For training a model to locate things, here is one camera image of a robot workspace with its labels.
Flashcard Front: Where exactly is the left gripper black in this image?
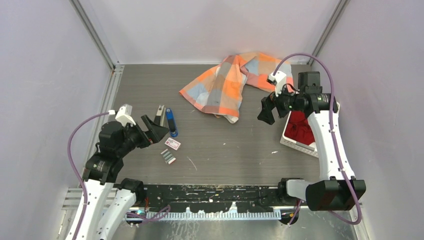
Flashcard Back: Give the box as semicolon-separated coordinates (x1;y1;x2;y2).
117;114;169;156

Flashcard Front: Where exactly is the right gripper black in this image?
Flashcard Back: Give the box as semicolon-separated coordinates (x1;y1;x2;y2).
258;80;304;125

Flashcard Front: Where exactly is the blue stapler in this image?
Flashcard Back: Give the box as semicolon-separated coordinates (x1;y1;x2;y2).
165;108;178;138

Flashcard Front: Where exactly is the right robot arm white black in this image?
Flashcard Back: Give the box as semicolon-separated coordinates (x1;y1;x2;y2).
257;71;366;211

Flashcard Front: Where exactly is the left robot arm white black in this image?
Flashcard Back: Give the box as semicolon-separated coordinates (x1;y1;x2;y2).
66;115;169;240

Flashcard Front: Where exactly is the black beige stapler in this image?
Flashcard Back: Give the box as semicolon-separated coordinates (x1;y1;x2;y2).
153;105;166;127

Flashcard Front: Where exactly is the staple box tray with staples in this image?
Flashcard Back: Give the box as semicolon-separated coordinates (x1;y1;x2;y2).
160;149;176;165

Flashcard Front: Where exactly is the red white staple box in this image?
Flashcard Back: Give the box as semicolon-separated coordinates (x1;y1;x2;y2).
164;137;181;151

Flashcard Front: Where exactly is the red cloth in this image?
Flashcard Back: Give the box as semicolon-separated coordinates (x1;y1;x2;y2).
283;111;315;146

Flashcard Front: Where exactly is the orange checkered cloth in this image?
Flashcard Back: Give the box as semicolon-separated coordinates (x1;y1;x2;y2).
179;52;294;124

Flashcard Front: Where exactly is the white plastic basket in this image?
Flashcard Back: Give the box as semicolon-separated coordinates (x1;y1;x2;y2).
279;102;341;159

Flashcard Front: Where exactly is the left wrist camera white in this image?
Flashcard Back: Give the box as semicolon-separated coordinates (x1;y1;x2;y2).
115;104;137;127

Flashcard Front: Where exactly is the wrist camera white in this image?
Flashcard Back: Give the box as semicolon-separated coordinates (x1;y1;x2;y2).
266;70;287;97
115;104;137;127

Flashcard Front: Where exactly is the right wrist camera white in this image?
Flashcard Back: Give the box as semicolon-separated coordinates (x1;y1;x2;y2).
266;70;287;97

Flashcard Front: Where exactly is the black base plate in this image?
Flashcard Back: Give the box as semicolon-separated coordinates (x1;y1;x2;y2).
114;183;311;215

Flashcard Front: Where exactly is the aluminium slotted rail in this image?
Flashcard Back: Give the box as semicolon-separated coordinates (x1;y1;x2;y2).
125;211;282;222

